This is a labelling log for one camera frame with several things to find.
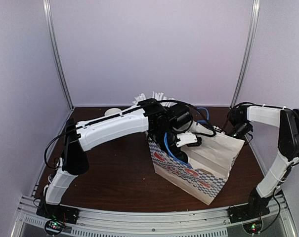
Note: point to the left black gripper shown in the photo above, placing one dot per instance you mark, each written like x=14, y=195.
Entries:
x=177, y=155

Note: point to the checkered paper takeout bag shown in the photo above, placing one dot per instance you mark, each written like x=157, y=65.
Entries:
x=208, y=166

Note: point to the stack of paper cups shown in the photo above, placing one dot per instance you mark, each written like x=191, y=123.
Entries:
x=112, y=111

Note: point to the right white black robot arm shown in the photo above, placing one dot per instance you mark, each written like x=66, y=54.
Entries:
x=242, y=116

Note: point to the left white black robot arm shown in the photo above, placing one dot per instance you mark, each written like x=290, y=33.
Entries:
x=149, y=115

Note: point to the bundle of wrapped white straws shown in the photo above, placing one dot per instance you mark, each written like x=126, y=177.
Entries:
x=154, y=95

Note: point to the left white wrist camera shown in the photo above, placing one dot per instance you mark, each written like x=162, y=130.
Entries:
x=189, y=139

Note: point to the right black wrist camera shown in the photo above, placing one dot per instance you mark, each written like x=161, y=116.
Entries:
x=218, y=129

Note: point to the aluminium front frame rail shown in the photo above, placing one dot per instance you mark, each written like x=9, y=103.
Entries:
x=202, y=223

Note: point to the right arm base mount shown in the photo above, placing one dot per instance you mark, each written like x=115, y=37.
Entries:
x=243, y=213

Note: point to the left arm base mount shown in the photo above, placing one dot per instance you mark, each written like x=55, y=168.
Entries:
x=59, y=213

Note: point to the right aluminium corner post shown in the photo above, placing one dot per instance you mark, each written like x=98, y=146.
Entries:
x=248, y=49

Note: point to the aluminium corner post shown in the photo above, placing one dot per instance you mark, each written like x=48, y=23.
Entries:
x=248, y=49
x=56, y=55

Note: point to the left aluminium corner post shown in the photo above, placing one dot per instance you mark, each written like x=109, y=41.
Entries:
x=56, y=55

